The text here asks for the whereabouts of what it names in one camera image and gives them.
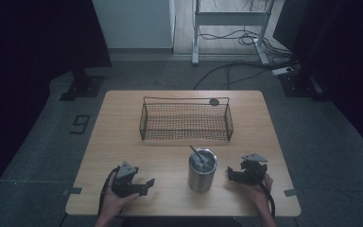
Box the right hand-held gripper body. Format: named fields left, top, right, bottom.
left=233, top=152, right=269, bottom=186

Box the bundle of black floor cables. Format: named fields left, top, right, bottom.
left=192, top=0, right=301, bottom=91

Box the white power strip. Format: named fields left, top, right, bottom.
left=271, top=65, right=295, bottom=77

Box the metal straw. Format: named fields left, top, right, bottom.
left=189, top=145, right=206, bottom=165

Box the person's right hand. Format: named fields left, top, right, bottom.
left=243, top=173, right=275, bottom=206

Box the wire mesh basket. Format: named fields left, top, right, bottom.
left=138, top=96, right=234, bottom=142

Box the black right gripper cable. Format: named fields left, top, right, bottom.
left=247, top=168, right=276, bottom=218

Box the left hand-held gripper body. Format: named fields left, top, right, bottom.
left=111, top=161, right=144, bottom=199

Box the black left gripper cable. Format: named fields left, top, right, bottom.
left=97, top=166, right=121, bottom=217

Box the person's left hand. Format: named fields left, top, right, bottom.
left=101, top=171, right=141, bottom=216

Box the stainless steel tumbler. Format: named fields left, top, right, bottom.
left=187, top=148, right=218, bottom=194

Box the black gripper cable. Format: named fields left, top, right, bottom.
left=97, top=166, right=121, bottom=217
left=247, top=168, right=276, bottom=218

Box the black stand base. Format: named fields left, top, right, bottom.
left=59, top=66, right=105, bottom=102
left=278, top=67, right=330, bottom=102

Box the dark curtain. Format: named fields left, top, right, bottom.
left=272, top=0, right=363, bottom=162
left=0, top=0, right=112, bottom=209

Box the white desk frame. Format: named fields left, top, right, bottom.
left=191, top=0, right=280, bottom=66

